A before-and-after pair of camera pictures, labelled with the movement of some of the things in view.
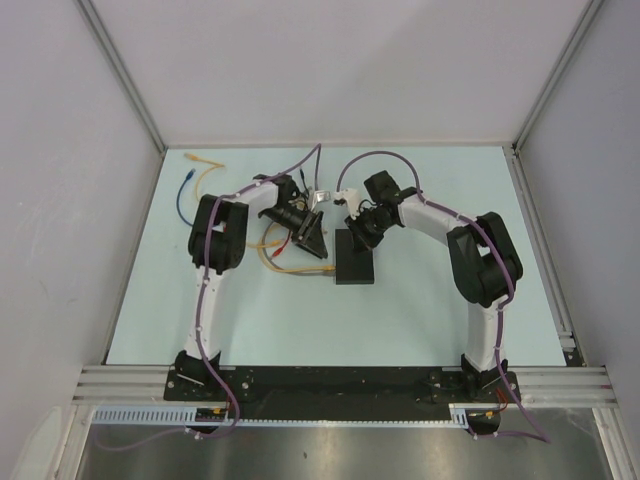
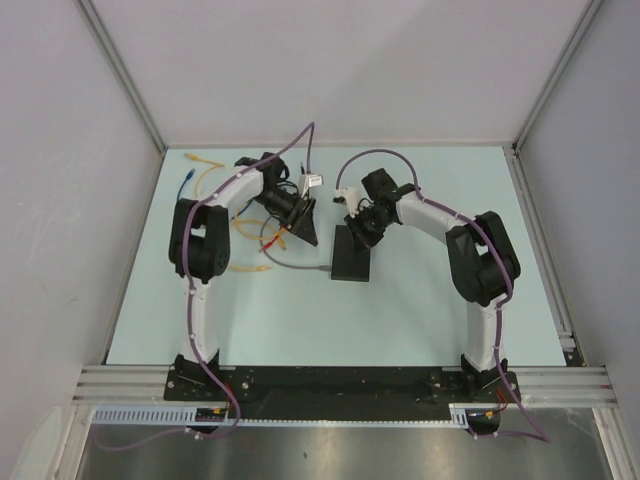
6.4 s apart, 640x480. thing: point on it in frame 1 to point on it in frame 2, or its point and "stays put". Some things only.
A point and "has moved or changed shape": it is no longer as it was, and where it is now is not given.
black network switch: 352,265 stays put
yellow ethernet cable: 314,268 has moved or changed shape
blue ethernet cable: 189,176 stays put
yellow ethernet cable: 214,165 stays put
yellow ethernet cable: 274,243 to 275,232
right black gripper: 361,239 stays put
